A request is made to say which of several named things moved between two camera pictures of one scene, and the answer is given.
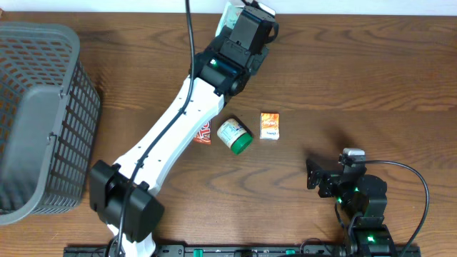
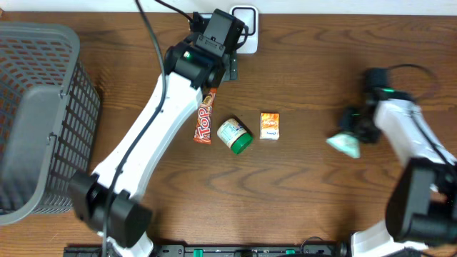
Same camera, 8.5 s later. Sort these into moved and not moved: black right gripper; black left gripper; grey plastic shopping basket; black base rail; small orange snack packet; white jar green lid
Moved: black right gripper; black left gripper
Not moved: small orange snack packet; white jar green lid; grey plastic shopping basket; black base rail
